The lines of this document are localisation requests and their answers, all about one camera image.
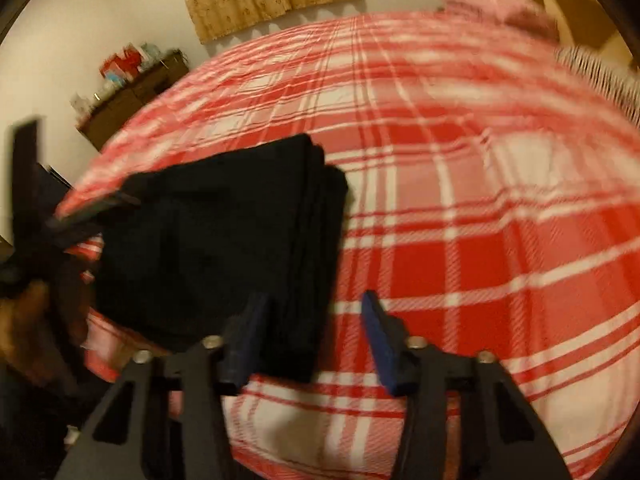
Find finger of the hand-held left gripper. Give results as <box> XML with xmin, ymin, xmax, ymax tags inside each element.
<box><xmin>47</xmin><ymin>190</ymin><xmax>143</xmax><ymax>236</ymax></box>

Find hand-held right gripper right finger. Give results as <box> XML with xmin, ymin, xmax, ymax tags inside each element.
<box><xmin>361</xmin><ymin>290</ymin><xmax>573</xmax><ymax>480</ymax></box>

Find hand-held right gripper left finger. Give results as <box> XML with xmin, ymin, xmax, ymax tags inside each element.
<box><xmin>54</xmin><ymin>292</ymin><xmax>271</xmax><ymax>480</ymax></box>

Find black pants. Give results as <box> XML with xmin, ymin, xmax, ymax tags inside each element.
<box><xmin>95</xmin><ymin>133</ymin><xmax>350</xmax><ymax>384</ymax></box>

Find person's left hand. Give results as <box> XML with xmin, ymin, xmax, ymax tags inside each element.
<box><xmin>0</xmin><ymin>280</ymin><xmax>90</xmax><ymax>386</ymax></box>

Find dark wooden dresser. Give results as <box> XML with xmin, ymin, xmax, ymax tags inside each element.
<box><xmin>75</xmin><ymin>50</ymin><xmax>191</xmax><ymax>152</ymax></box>

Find red gift bags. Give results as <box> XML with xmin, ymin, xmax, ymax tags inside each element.
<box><xmin>99</xmin><ymin>42</ymin><xmax>145</xmax><ymax>82</ymax></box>

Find red plaid bed sheet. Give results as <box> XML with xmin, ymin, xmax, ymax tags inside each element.
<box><xmin>55</xmin><ymin>10</ymin><xmax>640</xmax><ymax>480</ymax></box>

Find person's dark clothing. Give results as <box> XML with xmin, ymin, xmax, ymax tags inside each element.
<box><xmin>0</xmin><ymin>360</ymin><xmax>108</xmax><ymax>480</ymax></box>

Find striped pillow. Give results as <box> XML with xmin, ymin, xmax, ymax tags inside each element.
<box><xmin>557</xmin><ymin>46</ymin><xmax>640</xmax><ymax>127</ymax></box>

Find cream wooden headboard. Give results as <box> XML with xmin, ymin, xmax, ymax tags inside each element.
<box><xmin>502</xmin><ymin>0</ymin><xmax>634</xmax><ymax>68</ymax></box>

